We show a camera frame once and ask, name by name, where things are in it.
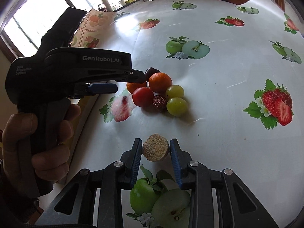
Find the orange tangerine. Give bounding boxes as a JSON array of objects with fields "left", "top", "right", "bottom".
[
  {"left": 148, "top": 73, "right": 173, "bottom": 93},
  {"left": 126, "top": 82, "right": 147, "bottom": 94}
]

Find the dark cherry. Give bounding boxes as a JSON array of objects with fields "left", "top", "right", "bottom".
[{"left": 145, "top": 67, "right": 160, "bottom": 82}]

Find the red cherry tomato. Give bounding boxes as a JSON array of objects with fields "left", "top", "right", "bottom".
[{"left": 132, "top": 88, "right": 154, "bottom": 107}]

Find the red jujube date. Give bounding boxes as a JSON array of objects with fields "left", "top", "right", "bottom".
[{"left": 152, "top": 95, "right": 167, "bottom": 112}]

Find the green grape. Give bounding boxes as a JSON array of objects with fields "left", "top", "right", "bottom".
[
  {"left": 166, "top": 97, "right": 188, "bottom": 117},
  {"left": 165, "top": 85, "right": 184, "bottom": 100}
]

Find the round freeze-dried piece small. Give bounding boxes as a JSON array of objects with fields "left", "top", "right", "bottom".
[{"left": 142, "top": 134, "right": 169, "bottom": 162}]

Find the person's left hand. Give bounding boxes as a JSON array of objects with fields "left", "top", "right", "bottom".
[{"left": 2, "top": 104, "right": 81, "bottom": 194}]

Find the white foam tray yellow rim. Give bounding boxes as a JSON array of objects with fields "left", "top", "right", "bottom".
[{"left": 65, "top": 95, "right": 99, "bottom": 166}]

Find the fruit print tablecloth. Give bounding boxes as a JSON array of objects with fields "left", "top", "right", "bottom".
[{"left": 62, "top": 0, "right": 303, "bottom": 227}]

